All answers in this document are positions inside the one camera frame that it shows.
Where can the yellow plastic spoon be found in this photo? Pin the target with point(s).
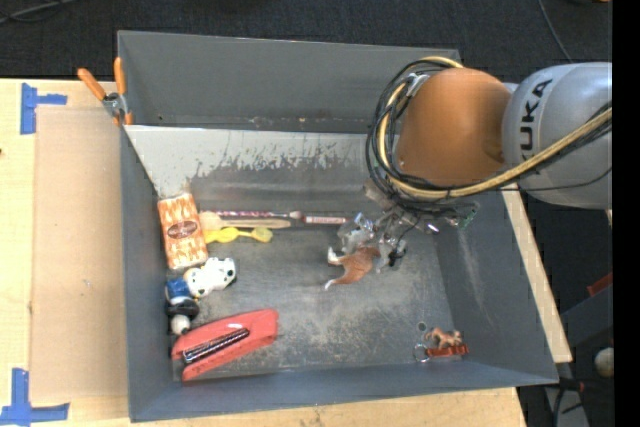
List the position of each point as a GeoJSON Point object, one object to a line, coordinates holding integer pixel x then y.
{"type": "Point", "coordinates": [225, 235]}

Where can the blue black white toy figure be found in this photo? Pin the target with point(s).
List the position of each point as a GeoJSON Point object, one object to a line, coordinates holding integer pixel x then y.
{"type": "Point", "coordinates": [179, 297]}

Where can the pale wooden spoon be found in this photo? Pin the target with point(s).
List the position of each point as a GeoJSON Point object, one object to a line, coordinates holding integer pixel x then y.
{"type": "Point", "coordinates": [240, 223]}

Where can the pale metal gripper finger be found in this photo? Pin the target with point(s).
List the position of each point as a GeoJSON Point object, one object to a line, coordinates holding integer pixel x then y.
{"type": "Point", "coordinates": [388, 249]}
{"type": "Point", "coordinates": [361, 229]}

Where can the red stapler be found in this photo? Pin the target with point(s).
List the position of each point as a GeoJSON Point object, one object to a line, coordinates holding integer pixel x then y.
{"type": "Point", "coordinates": [225, 340]}

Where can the brown cardboard board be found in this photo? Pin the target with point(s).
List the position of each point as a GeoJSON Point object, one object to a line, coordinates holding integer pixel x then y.
{"type": "Point", "coordinates": [75, 240]}

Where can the brown and white toy horse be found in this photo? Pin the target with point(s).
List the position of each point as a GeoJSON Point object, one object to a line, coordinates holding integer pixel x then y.
{"type": "Point", "coordinates": [356, 266]}

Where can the white spotted toy dog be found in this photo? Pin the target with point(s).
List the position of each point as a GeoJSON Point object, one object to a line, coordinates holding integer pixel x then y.
{"type": "Point", "coordinates": [212, 276]}

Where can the pink striped toothbrush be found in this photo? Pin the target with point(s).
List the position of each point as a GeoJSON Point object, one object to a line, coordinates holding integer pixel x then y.
{"type": "Point", "coordinates": [250, 213]}

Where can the orange patterned packet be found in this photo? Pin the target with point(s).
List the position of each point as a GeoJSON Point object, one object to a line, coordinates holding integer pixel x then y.
{"type": "Point", "coordinates": [182, 231]}

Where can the grey metal bin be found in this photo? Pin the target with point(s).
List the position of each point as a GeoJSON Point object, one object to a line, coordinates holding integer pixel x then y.
{"type": "Point", "coordinates": [320, 320]}

